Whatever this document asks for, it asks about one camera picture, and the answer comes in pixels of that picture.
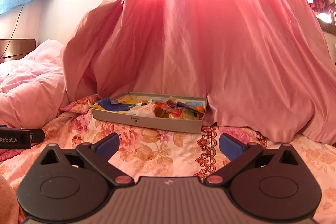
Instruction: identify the thin black wire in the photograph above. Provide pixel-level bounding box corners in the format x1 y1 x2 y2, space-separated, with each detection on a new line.
9 5 24 41

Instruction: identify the wooden headboard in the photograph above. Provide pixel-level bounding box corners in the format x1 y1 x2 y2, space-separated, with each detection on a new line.
0 39 37 64

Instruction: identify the floral pillow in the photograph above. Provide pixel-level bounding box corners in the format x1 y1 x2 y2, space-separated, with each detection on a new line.
59 94 103 115

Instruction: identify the blue tube-shaped snack packet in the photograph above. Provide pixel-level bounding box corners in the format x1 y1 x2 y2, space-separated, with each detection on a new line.
176 101 196 109

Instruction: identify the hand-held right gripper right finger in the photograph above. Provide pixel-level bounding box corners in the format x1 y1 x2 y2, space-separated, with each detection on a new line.
204 133 300 187

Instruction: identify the pink duvet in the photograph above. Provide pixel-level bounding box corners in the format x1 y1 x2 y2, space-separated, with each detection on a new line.
0 40 70 130

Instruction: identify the grey cardboard box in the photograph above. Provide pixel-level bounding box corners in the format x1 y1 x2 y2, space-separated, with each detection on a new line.
91 92 207 134

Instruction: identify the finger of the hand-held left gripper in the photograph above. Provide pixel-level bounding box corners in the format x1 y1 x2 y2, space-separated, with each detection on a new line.
30 129 45 144

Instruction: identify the blue paper piece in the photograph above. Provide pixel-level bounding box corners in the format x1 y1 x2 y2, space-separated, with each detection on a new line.
96 97 117 111

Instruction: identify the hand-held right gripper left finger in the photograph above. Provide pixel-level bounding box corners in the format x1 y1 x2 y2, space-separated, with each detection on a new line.
39 132 135 187

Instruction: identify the beige fleece cloth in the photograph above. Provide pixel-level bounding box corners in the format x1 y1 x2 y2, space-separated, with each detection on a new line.
0 175 20 224

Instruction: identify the gold foil snack packet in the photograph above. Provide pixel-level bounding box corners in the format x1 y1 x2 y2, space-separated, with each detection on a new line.
164 99 182 112

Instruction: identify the wooden window frame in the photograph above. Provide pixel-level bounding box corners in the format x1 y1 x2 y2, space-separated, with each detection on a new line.
321 21 336 36

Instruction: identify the white bread packet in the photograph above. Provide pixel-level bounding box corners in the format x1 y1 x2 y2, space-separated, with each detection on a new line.
128 103 158 118

